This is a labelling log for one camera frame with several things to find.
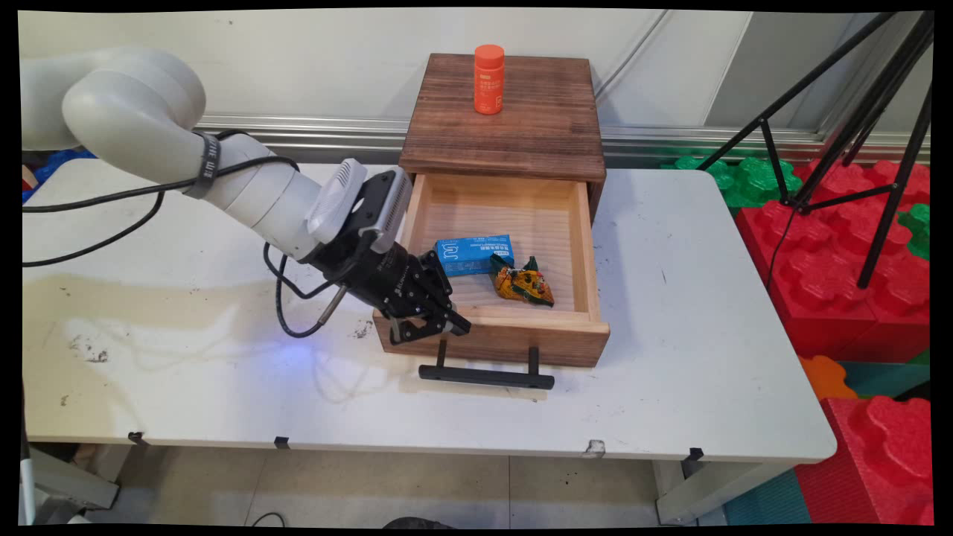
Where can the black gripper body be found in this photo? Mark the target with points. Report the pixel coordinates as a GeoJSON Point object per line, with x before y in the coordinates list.
{"type": "Point", "coordinates": [380, 272]}

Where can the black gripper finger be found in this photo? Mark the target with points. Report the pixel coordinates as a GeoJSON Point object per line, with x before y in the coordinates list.
{"type": "Point", "coordinates": [406, 331]}
{"type": "Point", "coordinates": [453, 320]}

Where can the light wooden drawer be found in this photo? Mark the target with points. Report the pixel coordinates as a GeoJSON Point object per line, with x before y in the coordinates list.
{"type": "Point", "coordinates": [506, 339]}

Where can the blue cardboard box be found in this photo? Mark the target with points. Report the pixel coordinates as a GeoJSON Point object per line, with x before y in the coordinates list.
{"type": "Point", "coordinates": [473, 254]}

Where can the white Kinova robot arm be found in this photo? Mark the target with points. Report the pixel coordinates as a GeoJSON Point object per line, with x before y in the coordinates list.
{"type": "Point", "coordinates": [134, 112]}

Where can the yellow green snack packet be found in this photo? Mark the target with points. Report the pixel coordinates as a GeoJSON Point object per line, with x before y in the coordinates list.
{"type": "Point", "coordinates": [525, 284]}

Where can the white vented wrist cover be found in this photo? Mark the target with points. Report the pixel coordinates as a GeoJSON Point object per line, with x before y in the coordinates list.
{"type": "Point", "coordinates": [335, 199]}

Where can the dark wooden cabinet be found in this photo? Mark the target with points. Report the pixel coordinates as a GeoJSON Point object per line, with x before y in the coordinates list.
{"type": "Point", "coordinates": [514, 126]}

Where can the orange plastic bottle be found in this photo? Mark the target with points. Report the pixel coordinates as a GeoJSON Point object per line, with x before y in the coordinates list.
{"type": "Point", "coordinates": [488, 78]}

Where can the green foam blocks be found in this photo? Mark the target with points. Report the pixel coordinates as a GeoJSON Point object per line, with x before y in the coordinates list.
{"type": "Point", "coordinates": [752, 182]}

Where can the blue foam block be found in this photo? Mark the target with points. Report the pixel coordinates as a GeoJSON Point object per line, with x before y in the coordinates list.
{"type": "Point", "coordinates": [56, 164]}

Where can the large red foam block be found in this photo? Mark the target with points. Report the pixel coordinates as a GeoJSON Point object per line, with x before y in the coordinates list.
{"type": "Point", "coordinates": [826, 275]}

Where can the orange foam piece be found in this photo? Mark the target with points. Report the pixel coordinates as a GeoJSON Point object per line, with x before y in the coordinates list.
{"type": "Point", "coordinates": [826, 376]}

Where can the teal foam mat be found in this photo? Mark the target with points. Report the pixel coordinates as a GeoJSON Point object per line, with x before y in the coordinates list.
{"type": "Point", "coordinates": [890, 378]}

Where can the small green foam block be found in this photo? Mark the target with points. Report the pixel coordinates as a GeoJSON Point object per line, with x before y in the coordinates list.
{"type": "Point", "coordinates": [917, 227]}

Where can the black tripod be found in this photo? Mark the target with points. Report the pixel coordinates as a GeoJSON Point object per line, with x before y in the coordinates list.
{"type": "Point", "coordinates": [890, 112]}

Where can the grey black wrist camera box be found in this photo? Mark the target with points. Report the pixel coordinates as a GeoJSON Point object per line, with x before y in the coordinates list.
{"type": "Point", "coordinates": [383, 205]}

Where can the aluminium wall rail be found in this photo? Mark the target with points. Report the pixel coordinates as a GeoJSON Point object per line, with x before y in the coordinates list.
{"type": "Point", "coordinates": [670, 141]}

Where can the white table frame leg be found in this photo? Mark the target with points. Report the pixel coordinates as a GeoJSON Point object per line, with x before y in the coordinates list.
{"type": "Point", "coordinates": [707, 491]}

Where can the grey table frame bar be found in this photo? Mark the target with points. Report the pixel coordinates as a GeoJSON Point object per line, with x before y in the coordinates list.
{"type": "Point", "coordinates": [74, 480]}

